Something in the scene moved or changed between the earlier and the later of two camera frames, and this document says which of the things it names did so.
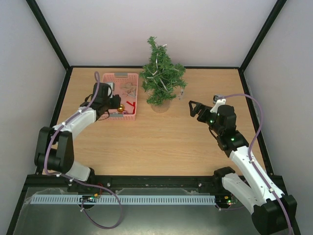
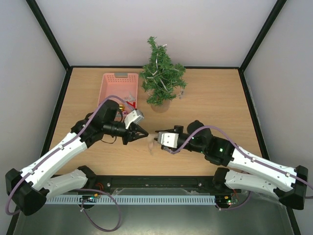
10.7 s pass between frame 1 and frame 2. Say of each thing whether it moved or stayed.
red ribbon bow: stayed
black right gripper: moved
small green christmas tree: stayed
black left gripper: moved
